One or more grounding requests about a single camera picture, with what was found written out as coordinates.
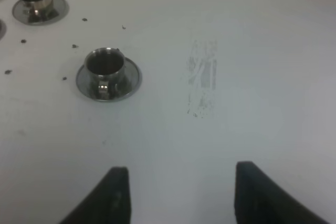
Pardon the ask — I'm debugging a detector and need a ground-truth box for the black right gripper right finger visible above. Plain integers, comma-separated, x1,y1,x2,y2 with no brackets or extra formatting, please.
234,161,327,223

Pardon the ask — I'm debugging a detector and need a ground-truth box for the near stainless steel saucer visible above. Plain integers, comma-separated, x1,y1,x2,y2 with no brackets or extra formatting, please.
76,58,142,102

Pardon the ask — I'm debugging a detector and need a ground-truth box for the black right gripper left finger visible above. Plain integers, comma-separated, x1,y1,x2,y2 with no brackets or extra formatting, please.
61,167,131,224

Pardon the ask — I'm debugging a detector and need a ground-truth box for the stainless steel teapot saucer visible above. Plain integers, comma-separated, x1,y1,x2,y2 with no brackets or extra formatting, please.
0,20,7,40

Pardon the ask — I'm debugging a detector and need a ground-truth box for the far stainless steel saucer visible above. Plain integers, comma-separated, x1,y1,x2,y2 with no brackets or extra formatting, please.
12,0,69,26

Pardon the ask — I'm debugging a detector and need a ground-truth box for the near stainless steel teacup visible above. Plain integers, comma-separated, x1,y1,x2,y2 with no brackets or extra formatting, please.
84,48,125,100

